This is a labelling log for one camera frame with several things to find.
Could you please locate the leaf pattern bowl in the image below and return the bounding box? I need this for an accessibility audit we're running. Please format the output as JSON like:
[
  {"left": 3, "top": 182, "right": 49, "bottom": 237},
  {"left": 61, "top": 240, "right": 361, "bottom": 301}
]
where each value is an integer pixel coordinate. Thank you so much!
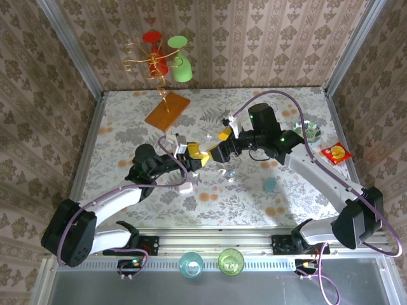
[{"left": 294, "top": 120, "right": 322, "bottom": 146}]

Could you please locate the green plastic wine glass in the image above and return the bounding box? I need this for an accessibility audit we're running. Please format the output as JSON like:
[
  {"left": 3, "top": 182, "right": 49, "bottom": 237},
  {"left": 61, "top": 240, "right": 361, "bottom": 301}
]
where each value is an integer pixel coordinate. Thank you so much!
[{"left": 167, "top": 35, "right": 194, "bottom": 83}]

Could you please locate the red snack packet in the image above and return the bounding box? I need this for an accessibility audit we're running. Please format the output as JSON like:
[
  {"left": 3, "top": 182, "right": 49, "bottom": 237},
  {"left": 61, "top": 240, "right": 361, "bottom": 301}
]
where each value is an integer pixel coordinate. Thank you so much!
[{"left": 321, "top": 142, "right": 353, "bottom": 165}]

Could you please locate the small black controller board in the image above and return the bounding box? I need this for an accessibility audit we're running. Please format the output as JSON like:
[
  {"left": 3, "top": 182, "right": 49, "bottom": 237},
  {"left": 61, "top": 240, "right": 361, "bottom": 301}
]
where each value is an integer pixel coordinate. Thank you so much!
[
  {"left": 294, "top": 259, "right": 319, "bottom": 281},
  {"left": 117, "top": 257, "right": 148, "bottom": 281}
]

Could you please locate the teal plastic cup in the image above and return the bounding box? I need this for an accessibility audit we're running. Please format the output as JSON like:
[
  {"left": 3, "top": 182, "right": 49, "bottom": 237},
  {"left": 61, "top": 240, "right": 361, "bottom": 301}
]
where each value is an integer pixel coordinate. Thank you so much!
[{"left": 178, "top": 252, "right": 204, "bottom": 280}]

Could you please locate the green plastic cup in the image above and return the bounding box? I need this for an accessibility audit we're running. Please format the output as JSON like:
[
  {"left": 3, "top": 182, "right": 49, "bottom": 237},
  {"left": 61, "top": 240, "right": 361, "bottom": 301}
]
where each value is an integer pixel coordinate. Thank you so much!
[{"left": 217, "top": 248, "right": 245, "bottom": 278}]

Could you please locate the red plastic wine glass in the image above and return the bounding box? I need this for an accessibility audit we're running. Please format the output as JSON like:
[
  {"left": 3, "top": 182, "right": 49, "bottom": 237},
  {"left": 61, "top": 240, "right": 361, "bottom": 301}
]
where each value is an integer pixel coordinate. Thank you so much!
[{"left": 142, "top": 30, "right": 169, "bottom": 78}]

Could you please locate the grey metal sheet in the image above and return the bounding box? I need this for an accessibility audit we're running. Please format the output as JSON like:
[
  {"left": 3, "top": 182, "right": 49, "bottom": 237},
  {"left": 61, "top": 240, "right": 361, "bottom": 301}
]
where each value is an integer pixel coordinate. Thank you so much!
[{"left": 47, "top": 257, "right": 397, "bottom": 305}]

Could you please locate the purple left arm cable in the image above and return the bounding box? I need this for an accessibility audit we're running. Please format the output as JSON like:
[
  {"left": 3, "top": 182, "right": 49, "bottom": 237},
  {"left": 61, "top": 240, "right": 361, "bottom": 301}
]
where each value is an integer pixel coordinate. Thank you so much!
[{"left": 57, "top": 135, "right": 188, "bottom": 268}]

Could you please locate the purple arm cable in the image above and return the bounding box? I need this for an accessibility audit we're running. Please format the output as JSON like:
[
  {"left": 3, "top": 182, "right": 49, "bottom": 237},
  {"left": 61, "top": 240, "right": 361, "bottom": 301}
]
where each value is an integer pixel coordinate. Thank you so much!
[
  {"left": 57, "top": 135, "right": 188, "bottom": 268},
  {"left": 233, "top": 90, "right": 402, "bottom": 304}
]

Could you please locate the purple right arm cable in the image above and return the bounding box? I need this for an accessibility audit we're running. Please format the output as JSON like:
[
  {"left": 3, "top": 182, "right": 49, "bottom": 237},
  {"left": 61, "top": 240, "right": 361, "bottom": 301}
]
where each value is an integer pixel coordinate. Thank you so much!
[{"left": 233, "top": 90, "right": 402, "bottom": 304}]

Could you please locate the gold wire rack wooden base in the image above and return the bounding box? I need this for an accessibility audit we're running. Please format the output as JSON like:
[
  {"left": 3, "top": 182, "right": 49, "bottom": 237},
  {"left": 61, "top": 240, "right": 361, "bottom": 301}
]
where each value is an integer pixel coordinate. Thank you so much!
[{"left": 123, "top": 42, "right": 191, "bottom": 133}]

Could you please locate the aluminium side rail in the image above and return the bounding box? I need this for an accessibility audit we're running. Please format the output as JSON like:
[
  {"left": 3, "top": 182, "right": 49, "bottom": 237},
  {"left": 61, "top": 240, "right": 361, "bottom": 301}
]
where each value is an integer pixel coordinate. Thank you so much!
[
  {"left": 65, "top": 91, "right": 107, "bottom": 229},
  {"left": 322, "top": 87, "right": 376, "bottom": 231}
]

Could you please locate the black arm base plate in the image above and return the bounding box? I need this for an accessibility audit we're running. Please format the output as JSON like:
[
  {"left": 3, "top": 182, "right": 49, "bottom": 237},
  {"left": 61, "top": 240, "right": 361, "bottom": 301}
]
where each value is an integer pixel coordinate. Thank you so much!
[
  {"left": 271, "top": 234, "right": 331, "bottom": 255},
  {"left": 133, "top": 236, "right": 160, "bottom": 257}
]

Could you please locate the wide aluminium extrusion rail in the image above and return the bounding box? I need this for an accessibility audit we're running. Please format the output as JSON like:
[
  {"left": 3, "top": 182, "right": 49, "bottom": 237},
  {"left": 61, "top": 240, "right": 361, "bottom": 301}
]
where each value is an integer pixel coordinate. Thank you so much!
[{"left": 44, "top": 227, "right": 390, "bottom": 257}]

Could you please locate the aluminium frame post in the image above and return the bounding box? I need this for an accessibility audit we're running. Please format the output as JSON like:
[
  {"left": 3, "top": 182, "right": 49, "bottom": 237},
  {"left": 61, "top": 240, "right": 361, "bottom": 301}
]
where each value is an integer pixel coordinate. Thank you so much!
[
  {"left": 323, "top": 0, "right": 388, "bottom": 96},
  {"left": 36, "top": 0, "right": 105, "bottom": 98}
]

